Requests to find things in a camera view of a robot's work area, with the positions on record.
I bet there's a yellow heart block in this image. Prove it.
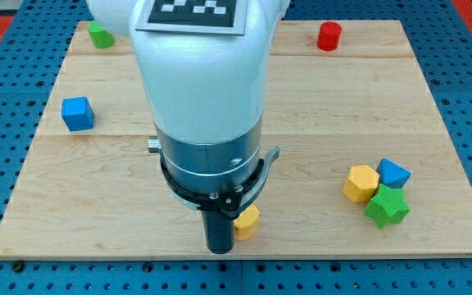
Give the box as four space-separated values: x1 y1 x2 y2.
234 204 260 241

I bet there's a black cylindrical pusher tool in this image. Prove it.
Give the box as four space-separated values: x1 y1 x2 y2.
202 211 235 254

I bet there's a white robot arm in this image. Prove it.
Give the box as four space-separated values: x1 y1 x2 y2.
88 0 288 194

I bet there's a wooden board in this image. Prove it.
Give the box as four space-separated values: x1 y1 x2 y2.
0 20 472 261

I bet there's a yellow hexagon block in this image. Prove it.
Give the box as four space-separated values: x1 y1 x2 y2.
342 165 379 203

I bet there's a black white fiducial marker tag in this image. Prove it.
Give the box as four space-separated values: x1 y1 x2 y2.
135 0 248 35

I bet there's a red cylinder block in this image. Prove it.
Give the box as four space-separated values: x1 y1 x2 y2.
316 21 343 52

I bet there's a blue pentagon block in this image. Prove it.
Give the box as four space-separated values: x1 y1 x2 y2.
376 158 411 188

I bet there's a blue cube block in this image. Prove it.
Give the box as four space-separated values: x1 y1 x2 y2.
61 97 94 132

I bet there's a green star block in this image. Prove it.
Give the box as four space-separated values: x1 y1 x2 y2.
364 184 411 229

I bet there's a green cylinder block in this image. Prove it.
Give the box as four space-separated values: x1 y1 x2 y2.
88 20 115 49

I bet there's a black clamp ring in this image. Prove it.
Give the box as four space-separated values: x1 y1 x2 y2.
159 146 281 220

